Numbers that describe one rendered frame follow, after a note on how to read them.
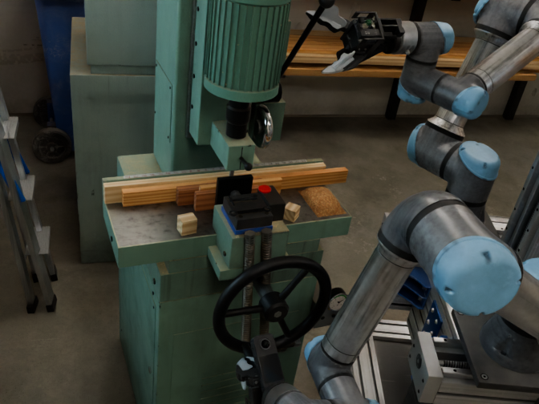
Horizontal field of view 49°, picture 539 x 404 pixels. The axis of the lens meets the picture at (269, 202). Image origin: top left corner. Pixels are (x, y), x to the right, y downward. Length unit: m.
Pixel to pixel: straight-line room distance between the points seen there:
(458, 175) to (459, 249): 0.83
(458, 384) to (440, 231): 0.57
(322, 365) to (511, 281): 0.43
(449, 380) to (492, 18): 0.95
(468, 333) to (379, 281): 0.43
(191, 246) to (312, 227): 0.32
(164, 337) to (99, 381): 0.71
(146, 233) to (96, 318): 1.11
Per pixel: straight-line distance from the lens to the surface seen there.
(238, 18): 1.29
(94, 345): 2.39
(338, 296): 1.65
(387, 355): 2.21
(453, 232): 0.92
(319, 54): 3.53
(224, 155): 1.47
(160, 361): 1.67
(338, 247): 2.97
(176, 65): 1.56
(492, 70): 1.52
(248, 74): 1.33
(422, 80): 1.49
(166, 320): 1.56
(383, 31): 1.38
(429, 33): 1.47
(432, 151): 1.75
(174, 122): 1.63
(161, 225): 1.44
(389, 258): 1.05
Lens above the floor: 1.75
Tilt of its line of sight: 33 degrees down
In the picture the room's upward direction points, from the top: 9 degrees clockwise
